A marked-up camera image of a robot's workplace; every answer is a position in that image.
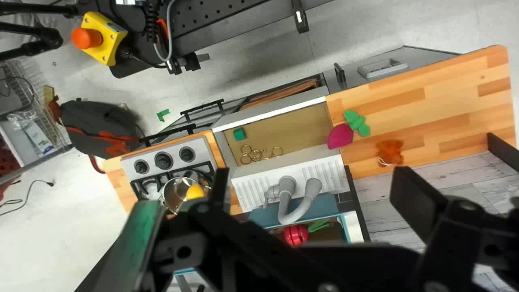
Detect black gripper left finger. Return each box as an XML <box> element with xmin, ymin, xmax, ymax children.
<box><xmin>210</xmin><ymin>167</ymin><xmax>234</xmax><ymax>215</ymax></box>

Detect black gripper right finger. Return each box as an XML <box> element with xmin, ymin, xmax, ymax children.
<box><xmin>390</xmin><ymin>165</ymin><xmax>451</xmax><ymax>243</ymax></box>

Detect purple toy vegetable green leaves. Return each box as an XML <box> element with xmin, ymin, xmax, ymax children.
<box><xmin>327</xmin><ymin>108</ymin><xmax>374</xmax><ymax>150</ymax></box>

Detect yellow toy lemon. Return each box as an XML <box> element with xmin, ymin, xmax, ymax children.
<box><xmin>185</xmin><ymin>183</ymin><xmax>210</xmax><ymax>202</ymax></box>

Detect steel toy pot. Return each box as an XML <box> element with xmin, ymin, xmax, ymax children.
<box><xmin>161</xmin><ymin>175</ymin><xmax>211</xmax><ymax>215</ymax></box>

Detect grey toy stove top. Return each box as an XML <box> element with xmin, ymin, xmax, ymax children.
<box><xmin>119</xmin><ymin>134</ymin><xmax>218</xmax><ymax>202</ymax></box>

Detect orange toy vegetable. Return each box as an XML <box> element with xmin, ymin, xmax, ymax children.
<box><xmin>375</xmin><ymin>138</ymin><xmax>406</xmax><ymax>168</ymax></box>

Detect grey toy faucet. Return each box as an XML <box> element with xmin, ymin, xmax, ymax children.
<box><xmin>263</xmin><ymin>175</ymin><xmax>325</xmax><ymax>227</ymax></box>

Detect toy oven door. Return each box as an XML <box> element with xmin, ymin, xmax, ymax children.
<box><xmin>142</xmin><ymin>97</ymin><xmax>228</xmax><ymax>149</ymax></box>

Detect white toy sink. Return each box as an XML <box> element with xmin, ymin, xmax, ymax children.
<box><xmin>211</xmin><ymin>95</ymin><xmax>354</xmax><ymax>214</ymax></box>

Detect red toy vegetable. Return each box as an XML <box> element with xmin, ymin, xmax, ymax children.
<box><xmin>280</xmin><ymin>217</ymin><xmax>333</xmax><ymax>249</ymax></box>

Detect black stove knob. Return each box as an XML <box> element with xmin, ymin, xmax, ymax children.
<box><xmin>153</xmin><ymin>150</ymin><xmax>176</xmax><ymax>170</ymax></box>
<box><xmin>179</xmin><ymin>146</ymin><xmax>197</xmax><ymax>163</ymax></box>
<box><xmin>134</xmin><ymin>157</ymin><xmax>151</xmax><ymax>175</ymax></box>

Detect light wooden countertop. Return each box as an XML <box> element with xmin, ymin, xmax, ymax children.
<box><xmin>327</xmin><ymin>43</ymin><xmax>516</xmax><ymax>180</ymax></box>

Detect wooden countertop around stove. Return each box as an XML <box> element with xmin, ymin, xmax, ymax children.
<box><xmin>103</xmin><ymin>128</ymin><xmax>244</xmax><ymax>215</ymax></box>

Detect brown wooden drawer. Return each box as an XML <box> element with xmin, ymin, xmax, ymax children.
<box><xmin>237</xmin><ymin>74</ymin><xmax>330</xmax><ymax>113</ymax></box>

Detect black and orange backpack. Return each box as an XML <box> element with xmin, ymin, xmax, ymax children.
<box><xmin>57</xmin><ymin>97</ymin><xmax>147</xmax><ymax>160</ymax></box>

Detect black robot mounting stand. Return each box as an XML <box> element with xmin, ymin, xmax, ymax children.
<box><xmin>75</xmin><ymin>0</ymin><xmax>338</xmax><ymax>77</ymax></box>

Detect yellow emergency stop button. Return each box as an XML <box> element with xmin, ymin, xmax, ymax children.
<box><xmin>70</xmin><ymin>11</ymin><xmax>130</xmax><ymax>68</ymax></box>

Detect black tripod legs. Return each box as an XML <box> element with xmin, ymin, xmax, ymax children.
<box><xmin>0</xmin><ymin>3</ymin><xmax>65</xmax><ymax>61</ymax></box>

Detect metal rings chain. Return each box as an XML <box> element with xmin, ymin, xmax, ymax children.
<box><xmin>237</xmin><ymin>142</ymin><xmax>286</xmax><ymax>167</ymax></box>

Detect grey cabinet with handle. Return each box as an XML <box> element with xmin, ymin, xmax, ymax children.
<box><xmin>333</xmin><ymin>43</ymin><xmax>463</xmax><ymax>94</ymax></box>

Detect wire shelf rack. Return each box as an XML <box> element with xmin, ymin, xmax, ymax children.
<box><xmin>0</xmin><ymin>60</ymin><xmax>75</xmax><ymax>168</ymax></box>

